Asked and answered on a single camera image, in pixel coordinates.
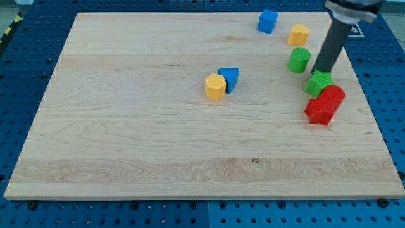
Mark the green cylinder block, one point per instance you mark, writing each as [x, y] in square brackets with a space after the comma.
[298, 60]

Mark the grey robot arm flange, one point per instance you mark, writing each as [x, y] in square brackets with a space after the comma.
[353, 11]

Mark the red star block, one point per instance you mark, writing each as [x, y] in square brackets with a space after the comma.
[319, 111]

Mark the green star block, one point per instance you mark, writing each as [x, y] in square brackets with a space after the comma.
[317, 82]

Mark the yellow hexagon block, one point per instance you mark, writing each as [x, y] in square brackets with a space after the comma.
[215, 87]

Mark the blue triangle block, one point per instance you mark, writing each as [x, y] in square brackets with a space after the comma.
[231, 76]

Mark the light wooden board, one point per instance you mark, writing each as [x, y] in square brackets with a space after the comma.
[125, 117]

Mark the blue cube block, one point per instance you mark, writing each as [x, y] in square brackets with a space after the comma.
[267, 21]

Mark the red cylinder block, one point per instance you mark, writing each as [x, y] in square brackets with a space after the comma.
[334, 94]

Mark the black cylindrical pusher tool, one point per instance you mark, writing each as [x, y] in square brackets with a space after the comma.
[332, 46]

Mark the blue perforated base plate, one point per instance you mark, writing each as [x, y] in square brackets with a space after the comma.
[26, 66]

